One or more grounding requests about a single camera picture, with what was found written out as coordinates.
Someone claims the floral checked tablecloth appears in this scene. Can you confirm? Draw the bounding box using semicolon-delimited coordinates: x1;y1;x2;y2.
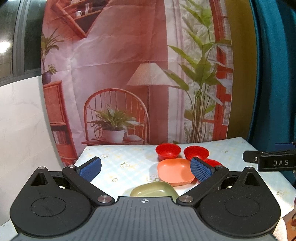
0;136;296;241

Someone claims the orange square plate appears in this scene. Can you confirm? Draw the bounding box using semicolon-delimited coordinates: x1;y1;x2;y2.
157;158;195;186

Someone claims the printed room scene backdrop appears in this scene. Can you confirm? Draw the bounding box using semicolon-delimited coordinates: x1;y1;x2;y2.
41;1;233;166

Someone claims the red round bowl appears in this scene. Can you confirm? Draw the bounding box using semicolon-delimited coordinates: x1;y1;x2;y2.
155;143;182;161
183;146;210;161
203;159;222;167

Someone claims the olive green square plate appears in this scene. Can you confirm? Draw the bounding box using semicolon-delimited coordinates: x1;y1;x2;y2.
130;181;178;200

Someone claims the teal curtain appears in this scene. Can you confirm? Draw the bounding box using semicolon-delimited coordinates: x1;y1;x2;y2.
248;1;295;151

